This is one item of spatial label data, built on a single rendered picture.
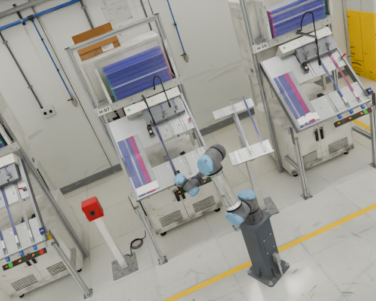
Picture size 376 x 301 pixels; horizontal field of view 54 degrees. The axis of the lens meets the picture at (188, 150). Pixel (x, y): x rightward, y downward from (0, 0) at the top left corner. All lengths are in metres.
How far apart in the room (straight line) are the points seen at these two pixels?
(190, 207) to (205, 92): 1.87
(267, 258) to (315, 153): 1.38
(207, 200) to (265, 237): 0.99
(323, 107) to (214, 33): 1.95
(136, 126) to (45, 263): 1.51
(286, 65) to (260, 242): 1.58
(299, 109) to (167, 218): 1.54
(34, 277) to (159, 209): 1.30
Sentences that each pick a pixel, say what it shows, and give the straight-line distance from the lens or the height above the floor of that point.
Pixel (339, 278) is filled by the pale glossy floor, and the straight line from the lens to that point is 2.96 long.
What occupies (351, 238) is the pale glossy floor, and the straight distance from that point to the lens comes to 3.21.
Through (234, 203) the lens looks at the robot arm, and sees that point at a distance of 2.41.
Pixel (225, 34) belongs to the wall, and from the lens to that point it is 4.80.
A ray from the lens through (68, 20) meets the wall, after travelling 4.48.
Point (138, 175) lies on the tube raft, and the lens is 3.00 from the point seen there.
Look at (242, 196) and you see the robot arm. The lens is 2.50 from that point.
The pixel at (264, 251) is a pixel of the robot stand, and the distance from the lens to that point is 2.77.
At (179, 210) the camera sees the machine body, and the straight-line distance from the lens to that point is 3.50.
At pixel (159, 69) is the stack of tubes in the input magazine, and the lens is 3.07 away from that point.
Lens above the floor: 2.33
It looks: 29 degrees down
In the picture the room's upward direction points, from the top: 20 degrees counter-clockwise
